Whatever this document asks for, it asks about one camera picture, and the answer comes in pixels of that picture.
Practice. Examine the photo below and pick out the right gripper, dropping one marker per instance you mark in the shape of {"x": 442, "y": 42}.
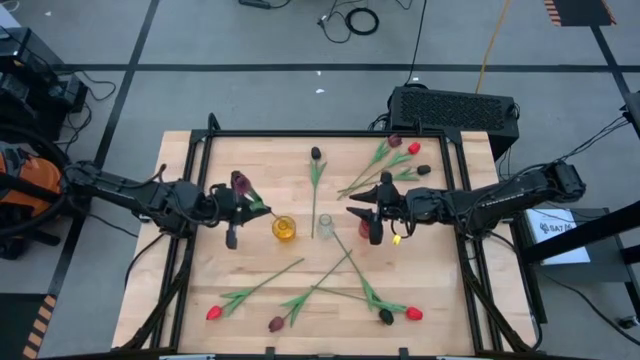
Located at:
{"x": 415, "y": 205}

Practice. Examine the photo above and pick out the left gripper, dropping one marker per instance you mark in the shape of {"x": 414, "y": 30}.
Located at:
{"x": 225, "y": 205}

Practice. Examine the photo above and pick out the black artificial tulip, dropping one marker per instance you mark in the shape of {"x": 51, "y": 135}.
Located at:
{"x": 385, "y": 316}
{"x": 423, "y": 170}
{"x": 315, "y": 152}

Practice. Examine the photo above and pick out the red artificial tulip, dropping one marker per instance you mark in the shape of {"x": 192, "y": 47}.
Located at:
{"x": 414, "y": 148}
{"x": 414, "y": 314}
{"x": 214, "y": 313}

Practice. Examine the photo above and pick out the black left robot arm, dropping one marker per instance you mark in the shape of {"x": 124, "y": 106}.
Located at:
{"x": 130, "y": 192}

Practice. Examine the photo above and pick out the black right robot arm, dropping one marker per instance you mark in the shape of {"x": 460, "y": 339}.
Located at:
{"x": 500, "y": 200}

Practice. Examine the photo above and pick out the red glass vase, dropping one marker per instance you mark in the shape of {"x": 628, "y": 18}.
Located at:
{"x": 363, "y": 231}

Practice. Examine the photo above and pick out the yellow glass vase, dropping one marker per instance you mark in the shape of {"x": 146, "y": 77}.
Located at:
{"x": 284, "y": 228}

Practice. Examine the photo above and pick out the clear glass vase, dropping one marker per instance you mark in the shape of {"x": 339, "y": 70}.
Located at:
{"x": 325, "y": 226}

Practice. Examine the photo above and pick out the small yellow tag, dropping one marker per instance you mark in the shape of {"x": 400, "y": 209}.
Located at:
{"x": 396, "y": 239}

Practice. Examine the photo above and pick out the black perforated computer case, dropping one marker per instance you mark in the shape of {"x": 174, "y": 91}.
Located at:
{"x": 450, "y": 112}

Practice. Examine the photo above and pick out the white printed paper sheet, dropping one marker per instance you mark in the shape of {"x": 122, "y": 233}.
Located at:
{"x": 560, "y": 240}

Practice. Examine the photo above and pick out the black power adapter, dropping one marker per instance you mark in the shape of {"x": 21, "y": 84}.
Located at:
{"x": 254, "y": 3}

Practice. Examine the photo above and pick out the orange vacuum cleaner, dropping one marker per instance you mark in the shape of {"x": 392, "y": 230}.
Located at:
{"x": 30, "y": 134}
{"x": 30, "y": 177}

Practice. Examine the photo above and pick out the black diagonal beam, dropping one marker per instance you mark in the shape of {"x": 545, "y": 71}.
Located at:
{"x": 590, "y": 231}

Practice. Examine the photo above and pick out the black side desk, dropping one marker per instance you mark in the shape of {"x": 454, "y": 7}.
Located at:
{"x": 607, "y": 272}

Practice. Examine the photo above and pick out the hazard-striped black floor mat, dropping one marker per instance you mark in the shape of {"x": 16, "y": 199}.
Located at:
{"x": 580, "y": 12}
{"x": 20, "y": 325}

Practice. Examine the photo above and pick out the black equipment rack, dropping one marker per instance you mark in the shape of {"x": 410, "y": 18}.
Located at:
{"x": 30, "y": 75}

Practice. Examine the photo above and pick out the black device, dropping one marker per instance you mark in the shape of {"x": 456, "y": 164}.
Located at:
{"x": 634, "y": 112}

